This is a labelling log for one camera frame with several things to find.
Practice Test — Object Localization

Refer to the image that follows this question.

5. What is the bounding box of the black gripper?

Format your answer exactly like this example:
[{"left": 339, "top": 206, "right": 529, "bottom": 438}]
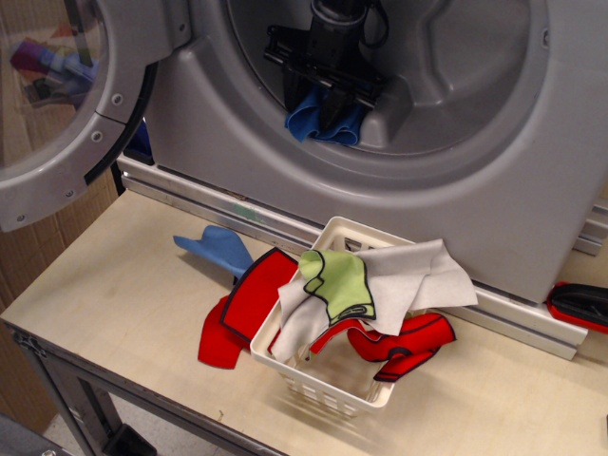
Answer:
[{"left": 264, "top": 16, "right": 386, "bottom": 131}]

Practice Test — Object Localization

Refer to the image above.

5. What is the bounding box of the dark blue cloth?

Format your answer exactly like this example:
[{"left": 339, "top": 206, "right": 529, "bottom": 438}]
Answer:
[{"left": 285, "top": 85, "right": 366, "bottom": 146}]

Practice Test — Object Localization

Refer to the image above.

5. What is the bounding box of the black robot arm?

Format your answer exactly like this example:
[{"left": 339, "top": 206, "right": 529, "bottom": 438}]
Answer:
[{"left": 264, "top": 1, "right": 390, "bottom": 130}]

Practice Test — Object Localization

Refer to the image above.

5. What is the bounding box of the grey toy washing machine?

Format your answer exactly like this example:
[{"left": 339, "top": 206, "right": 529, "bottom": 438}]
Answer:
[{"left": 146, "top": 1, "right": 607, "bottom": 301}]

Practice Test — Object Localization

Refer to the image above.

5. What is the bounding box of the round transparent machine door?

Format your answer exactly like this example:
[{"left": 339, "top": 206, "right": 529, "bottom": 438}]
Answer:
[{"left": 1, "top": 1, "right": 191, "bottom": 232}]

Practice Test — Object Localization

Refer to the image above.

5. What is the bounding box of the white plastic laundry basket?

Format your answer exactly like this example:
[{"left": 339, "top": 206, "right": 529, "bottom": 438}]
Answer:
[{"left": 251, "top": 217, "right": 411, "bottom": 417}]

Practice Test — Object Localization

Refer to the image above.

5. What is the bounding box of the light blue cloth on table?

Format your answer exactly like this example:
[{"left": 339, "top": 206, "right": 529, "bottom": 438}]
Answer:
[{"left": 173, "top": 225, "right": 254, "bottom": 279}]

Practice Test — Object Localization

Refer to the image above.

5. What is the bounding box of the green cloth with black trim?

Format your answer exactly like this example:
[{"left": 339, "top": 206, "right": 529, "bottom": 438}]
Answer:
[{"left": 298, "top": 250, "right": 376, "bottom": 326}]

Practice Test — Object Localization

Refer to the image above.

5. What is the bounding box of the grey white cloth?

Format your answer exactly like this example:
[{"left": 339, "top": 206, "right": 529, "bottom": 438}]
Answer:
[{"left": 271, "top": 239, "right": 478, "bottom": 362}]

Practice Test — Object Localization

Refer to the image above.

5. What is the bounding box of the red cloth beside basket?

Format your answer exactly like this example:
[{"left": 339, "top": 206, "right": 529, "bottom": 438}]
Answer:
[{"left": 198, "top": 248, "right": 297, "bottom": 370}]

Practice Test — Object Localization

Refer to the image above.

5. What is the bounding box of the red cloth in basket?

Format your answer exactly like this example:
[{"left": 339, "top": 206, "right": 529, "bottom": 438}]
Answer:
[{"left": 310, "top": 313, "right": 456, "bottom": 383}]

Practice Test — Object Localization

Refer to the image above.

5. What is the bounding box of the cardboard box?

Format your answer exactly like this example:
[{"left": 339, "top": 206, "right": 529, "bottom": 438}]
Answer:
[{"left": 0, "top": 0, "right": 120, "bottom": 436}]

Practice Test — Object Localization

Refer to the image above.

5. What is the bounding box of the red and black tool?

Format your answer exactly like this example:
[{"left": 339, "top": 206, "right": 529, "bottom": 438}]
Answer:
[{"left": 546, "top": 282, "right": 607, "bottom": 334}]

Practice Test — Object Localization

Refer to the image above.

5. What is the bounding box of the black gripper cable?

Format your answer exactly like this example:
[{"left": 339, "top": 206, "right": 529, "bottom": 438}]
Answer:
[{"left": 361, "top": 0, "right": 390, "bottom": 49}]

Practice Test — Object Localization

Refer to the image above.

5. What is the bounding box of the aluminium extrusion rail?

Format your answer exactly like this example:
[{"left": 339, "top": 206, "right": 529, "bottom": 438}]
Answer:
[{"left": 118, "top": 156, "right": 589, "bottom": 360}]

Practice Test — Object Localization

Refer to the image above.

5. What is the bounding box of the metal table frame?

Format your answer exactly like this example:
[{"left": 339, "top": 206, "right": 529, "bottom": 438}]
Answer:
[{"left": 4, "top": 321, "right": 281, "bottom": 455}]

